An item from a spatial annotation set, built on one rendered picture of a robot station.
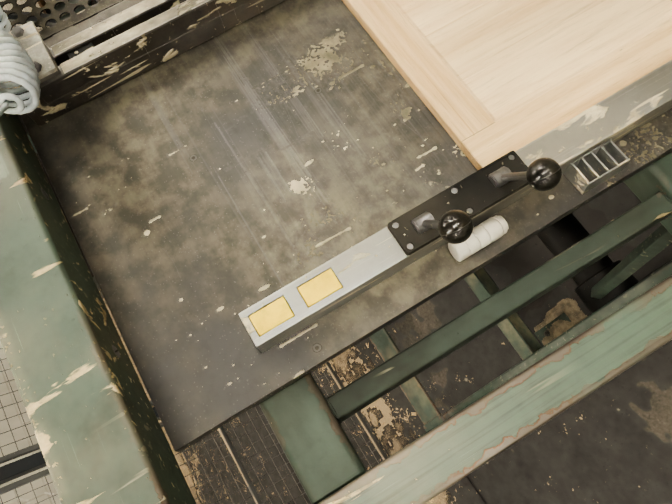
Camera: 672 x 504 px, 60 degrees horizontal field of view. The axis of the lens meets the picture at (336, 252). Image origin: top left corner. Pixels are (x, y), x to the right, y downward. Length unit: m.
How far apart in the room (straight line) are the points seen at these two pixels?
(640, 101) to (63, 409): 0.83
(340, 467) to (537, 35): 0.68
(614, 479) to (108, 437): 2.11
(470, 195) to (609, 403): 1.72
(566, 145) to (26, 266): 0.71
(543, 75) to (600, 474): 1.88
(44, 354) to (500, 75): 0.71
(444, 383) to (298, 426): 2.04
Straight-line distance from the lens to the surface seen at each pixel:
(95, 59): 0.96
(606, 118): 0.88
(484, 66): 0.93
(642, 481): 2.50
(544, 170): 0.68
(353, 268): 0.73
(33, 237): 0.80
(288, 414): 0.78
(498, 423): 0.70
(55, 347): 0.74
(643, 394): 2.35
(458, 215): 0.64
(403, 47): 0.93
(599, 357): 0.74
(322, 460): 0.77
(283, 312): 0.73
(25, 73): 0.80
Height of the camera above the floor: 2.04
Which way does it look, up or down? 42 degrees down
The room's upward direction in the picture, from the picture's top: 104 degrees counter-clockwise
